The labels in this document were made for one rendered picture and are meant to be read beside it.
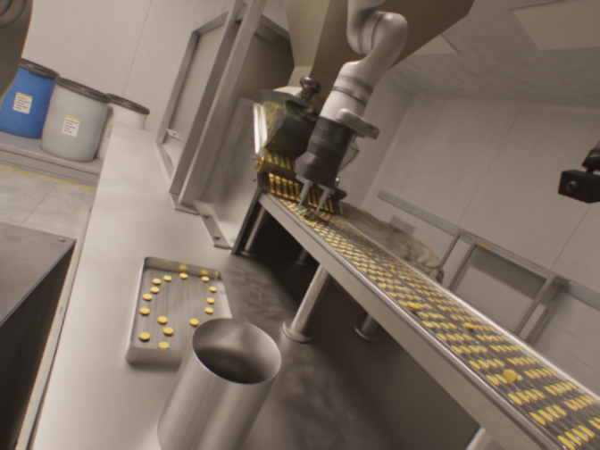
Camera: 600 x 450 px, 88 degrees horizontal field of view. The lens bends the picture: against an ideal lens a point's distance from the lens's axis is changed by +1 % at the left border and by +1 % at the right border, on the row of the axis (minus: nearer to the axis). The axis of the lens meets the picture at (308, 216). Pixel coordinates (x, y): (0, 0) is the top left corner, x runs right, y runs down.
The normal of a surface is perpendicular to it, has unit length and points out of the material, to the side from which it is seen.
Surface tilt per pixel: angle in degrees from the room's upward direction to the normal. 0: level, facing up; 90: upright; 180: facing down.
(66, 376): 0
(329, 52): 118
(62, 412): 0
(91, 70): 90
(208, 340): 90
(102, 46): 90
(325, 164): 87
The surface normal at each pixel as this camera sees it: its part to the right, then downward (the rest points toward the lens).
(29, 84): 0.72, 0.36
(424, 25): 0.22, 0.76
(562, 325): -0.79, -0.23
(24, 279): 0.40, -0.90
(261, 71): 0.46, 0.38
